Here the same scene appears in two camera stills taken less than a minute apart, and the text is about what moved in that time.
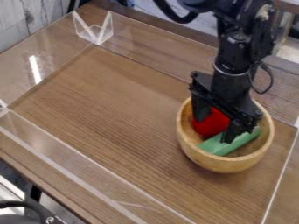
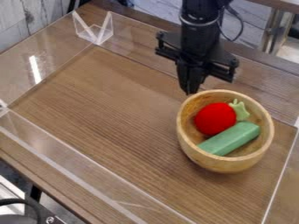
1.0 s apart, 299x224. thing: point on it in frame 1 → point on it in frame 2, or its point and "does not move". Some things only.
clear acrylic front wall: [93, 191] does not move
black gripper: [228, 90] → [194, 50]
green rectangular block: [219, 148] does not move
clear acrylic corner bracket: [94, 33] does not move
